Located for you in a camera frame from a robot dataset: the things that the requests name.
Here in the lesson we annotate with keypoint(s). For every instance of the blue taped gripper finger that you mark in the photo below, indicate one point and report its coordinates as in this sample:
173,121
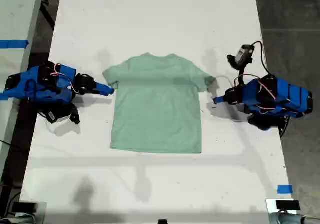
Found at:
106,92
220,101
219,98
102,86

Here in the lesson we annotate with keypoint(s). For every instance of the pale green T-shirt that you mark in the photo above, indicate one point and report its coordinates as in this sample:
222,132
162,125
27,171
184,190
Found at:
157,108

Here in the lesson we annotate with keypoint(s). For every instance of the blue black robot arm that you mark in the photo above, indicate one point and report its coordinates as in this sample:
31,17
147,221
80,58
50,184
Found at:
287,96
37,83

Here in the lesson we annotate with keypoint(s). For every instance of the black stand bar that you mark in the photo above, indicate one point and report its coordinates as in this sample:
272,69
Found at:
48,13

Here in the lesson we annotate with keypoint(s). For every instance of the long blue tape strip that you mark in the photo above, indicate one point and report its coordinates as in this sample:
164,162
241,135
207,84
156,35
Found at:
12,43

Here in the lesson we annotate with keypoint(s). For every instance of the pale side table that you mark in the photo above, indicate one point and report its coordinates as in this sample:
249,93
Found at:
15,13

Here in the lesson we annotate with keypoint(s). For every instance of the blue tape patch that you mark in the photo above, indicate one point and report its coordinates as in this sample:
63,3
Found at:
285,189

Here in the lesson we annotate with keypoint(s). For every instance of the small black box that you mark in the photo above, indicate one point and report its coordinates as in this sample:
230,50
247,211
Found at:
287,204
23,207

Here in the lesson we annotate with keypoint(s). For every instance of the small black object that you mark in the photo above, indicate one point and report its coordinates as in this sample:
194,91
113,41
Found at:
162,221

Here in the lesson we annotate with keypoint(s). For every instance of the black camera stalk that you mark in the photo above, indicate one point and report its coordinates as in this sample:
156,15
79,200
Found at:
241,71
73,103

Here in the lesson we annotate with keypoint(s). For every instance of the black camera box grey face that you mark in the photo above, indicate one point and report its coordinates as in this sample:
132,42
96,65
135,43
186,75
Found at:
243,53

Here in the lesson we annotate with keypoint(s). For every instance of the black camera box white label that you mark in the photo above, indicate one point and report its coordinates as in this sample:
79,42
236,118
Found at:
53,115

